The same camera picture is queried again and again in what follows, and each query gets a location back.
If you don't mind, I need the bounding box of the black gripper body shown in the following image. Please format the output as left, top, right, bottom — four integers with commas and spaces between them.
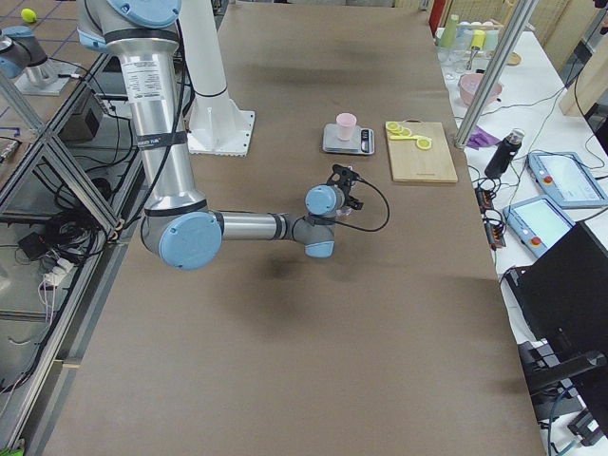
339, 184, 364, 211

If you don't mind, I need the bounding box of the glass sauce bottle steel spout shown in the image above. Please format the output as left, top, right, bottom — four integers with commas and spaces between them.
335, 206, 353, 218

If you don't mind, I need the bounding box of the pink plastic cup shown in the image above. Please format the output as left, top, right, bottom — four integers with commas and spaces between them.
335, 112, 357, 142

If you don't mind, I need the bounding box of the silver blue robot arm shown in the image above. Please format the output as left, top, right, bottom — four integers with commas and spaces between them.
77, 1, 362, 270
1, 26, 67, 96

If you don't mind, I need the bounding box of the grey digital kitchen scale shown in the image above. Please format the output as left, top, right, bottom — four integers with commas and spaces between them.
322, 123, 375, 157

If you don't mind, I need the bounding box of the green cup lying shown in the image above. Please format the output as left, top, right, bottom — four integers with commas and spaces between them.
437, 14, 460, 49

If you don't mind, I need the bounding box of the wooden cutting board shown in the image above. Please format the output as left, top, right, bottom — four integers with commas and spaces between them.
385, 121, 458, 184

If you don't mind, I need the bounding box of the yellow plastic knife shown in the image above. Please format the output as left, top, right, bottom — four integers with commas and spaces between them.
389, 135, 420, 141

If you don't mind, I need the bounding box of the lemon slice single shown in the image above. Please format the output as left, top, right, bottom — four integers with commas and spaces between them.
415, 137, 432, 150

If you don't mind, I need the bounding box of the purple cloth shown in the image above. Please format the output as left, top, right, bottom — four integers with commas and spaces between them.
466, 125, 501, 150

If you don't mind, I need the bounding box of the black water bottle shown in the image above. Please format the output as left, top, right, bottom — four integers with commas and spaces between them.
484, 128, 525, 180

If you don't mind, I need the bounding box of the pink bowl with ice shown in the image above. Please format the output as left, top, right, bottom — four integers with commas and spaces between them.
458, 73, 503, 106

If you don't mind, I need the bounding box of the blue teach pendant near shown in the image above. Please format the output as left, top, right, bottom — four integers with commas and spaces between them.
503, 196, 575, 258

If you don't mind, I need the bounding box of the blue teach pendant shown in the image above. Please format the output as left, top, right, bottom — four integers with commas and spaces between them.
527, 152, 607, 209
503, 196, 575, 258

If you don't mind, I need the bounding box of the blue teach pendant far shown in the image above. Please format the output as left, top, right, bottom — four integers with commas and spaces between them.
527, 152, 607, 209

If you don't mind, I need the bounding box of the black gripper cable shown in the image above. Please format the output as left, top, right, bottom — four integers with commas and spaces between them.
306, 176, 391, 234

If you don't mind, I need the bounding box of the aluminium frame post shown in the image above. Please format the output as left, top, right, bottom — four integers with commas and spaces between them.
454, 0, 538, 149

